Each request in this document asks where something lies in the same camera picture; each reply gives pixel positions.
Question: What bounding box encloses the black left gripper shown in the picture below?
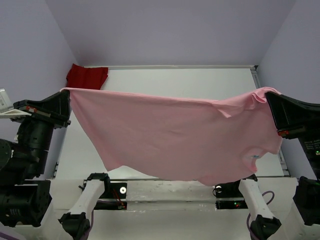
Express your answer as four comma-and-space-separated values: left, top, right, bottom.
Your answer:
12, 84, 74, 168

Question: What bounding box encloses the pink t shirt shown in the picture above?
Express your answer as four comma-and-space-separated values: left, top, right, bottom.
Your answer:
69, 87, 283, 186

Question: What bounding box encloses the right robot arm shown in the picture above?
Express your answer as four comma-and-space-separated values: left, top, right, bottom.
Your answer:
230, 93, 320, 240

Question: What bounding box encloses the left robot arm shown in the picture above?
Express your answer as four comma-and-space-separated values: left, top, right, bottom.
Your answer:
0, 89, 111, 240

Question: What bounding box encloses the red folded t shirt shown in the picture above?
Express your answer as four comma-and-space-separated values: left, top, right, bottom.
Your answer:
66, 64, 109, 90

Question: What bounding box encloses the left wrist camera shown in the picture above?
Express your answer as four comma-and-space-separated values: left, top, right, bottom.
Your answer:
0, 88, 32, 121

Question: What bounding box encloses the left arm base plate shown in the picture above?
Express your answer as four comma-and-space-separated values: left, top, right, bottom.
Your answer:
94, 181, 128, 211

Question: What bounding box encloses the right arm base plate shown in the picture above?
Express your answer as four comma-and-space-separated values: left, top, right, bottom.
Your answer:
212, 180, 248, 210

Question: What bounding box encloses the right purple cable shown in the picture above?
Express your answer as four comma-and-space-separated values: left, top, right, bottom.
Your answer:
246, 190, 276, 240

